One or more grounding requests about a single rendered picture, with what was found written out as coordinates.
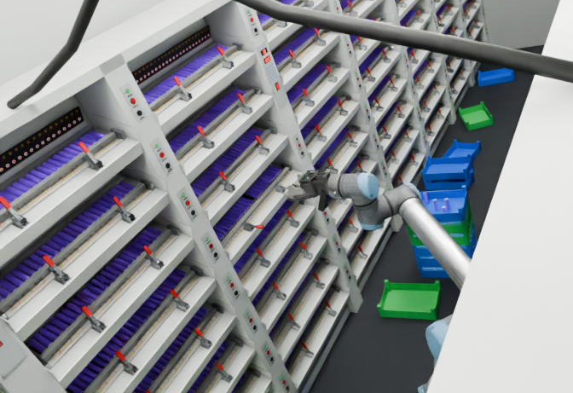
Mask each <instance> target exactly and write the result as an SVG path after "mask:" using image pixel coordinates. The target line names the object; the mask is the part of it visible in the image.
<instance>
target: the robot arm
mask: <svg viewBox="0 0 573 393"><path fill-rule="evenodd" d="M310 171H315V172H310ZM297 177H298V182H295V183H292V185H288V193H286V194H284V195H285V196H286V197H288V198H291V199H298V200H304V199H311V198H315V197H317V196H318V195H319V196H320V200H319V205H318V211H325V209H326V208H327V206H328V199H329V196H331V197H332V198H343V199H351V201H352V204H353V206H354V208H355V211H356V215H357V220H358V222H359V223H360V225H361V227H362V228H364V229H366V230H376V229H379V228H381V227H383V226H384V224H385V219H387V218H389V217H393V216H395V215H396V214H399V215H400V216H401V217H402V218H403V219H404V220H405V222H406V223H407V224H408V226H409V227H410V228H411V229H412V230H413V231H414V232H415V234H416V235H417V236H418V238H419V239H420V240H421V242H422V243H423V244H424V245H425V247H426V248H427V249H428V251H429V252H430V253H431V254H432V256H433V257H434V258H435V259H436V260H437V262H438V263H439V264H440V265H441V267H442V268H443V269H444V271H445V272H446V273H447V274H448V276H449V277H450V278H451V280H452V281H453V282H454V283H455V284H456V285H457V287H458V288H459V289H460V291H461V289H462V287H463V285H464V282H465V279H466V275H467V272H468V269H469V267H470V264H471V261H472V260H471V259H470V258H469V257H468V255H467V254H466V253H465V252H464V251H463V250H462V248H461V247H460V246H459V245H458V244H457V243H456V241H455V240H454V239H453V238H452V237H451V236H450V234H449V233H448V232H447V231H446V230H445V229H444V228H443V226H442V225H441V224H440V223H439V222H438V221H437V219H436V218H435V217H434V216H433V215H432V214H431V213H430V212H429V211H428V210H427V209H426V208H425V206H424V205H423V204H422V198H421V195H420V192H419V190H418V189H417V188H416V187H415V186H414V185H413V184H412V183H405V184H402V185H400V186H399V187H397V188H393V189H392V190H390V191H388V192H386V193H383V194H380V195H378V194H379V182H378V179H377V178H376V176H375V175H374V174H371V173H364V172H363V173H352V174H332V175H331V174H330V172H319V171H318V170H307V172H305V174H304V175H303V176H301V175H300V174H297ZM304 191H305V193H304ZM452 317H453V315H450V316H448V317H446V318H444V319H441V320H440V321H435V322H434V323H433V324H431V325H429V326H428V327H427V329H426V332H425V336H426V340H427V341H428V342H427V343H428V346H429V348H430V350H431V353H432V354H433V356H434V357H435V359H434V369H435V366H436V364H437V360H438V357H439V355H440V352H441V349H442V347H443V342H444V339H445V337H446V334H447V331H448V329H449V325H450V322H451V320H452ZM431 377H432V376H431ZM431 377H430V379H429V381H428V383H426V384H423V385H421V386H420V387H419V388H418V392H419V393H426V392H427V390H428V387H429V384H430V382H431Z"/></svg>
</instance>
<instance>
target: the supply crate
mask: <svg viewBox="0 0 573 393"><path fill-rule="evenodd" d="M423 193H424V192H420V195H421V198H422V204H423V205H424V206H425V208H426V209H427V210H428V211H429V212H430V213H431V214H432V215H433V216H434V217H435V218H436V219H437V221H438V222H458V221H465V217H466V208H467V201H468V194H467V190H466V185H463V186H462V189H455V190H441V191H426V193H427V197H428V200H429V202H428V203H426V202H425V198H424V195H423ZM445 198H448V199H449V206H450V209H449V210H447V208H446V211H447V212H445V213H443V209H442V206H445V207H446V204H445V200H444V199H445ZM434 199H437V204H438V210H435V206H434V203H433V200H434Z"/></svg>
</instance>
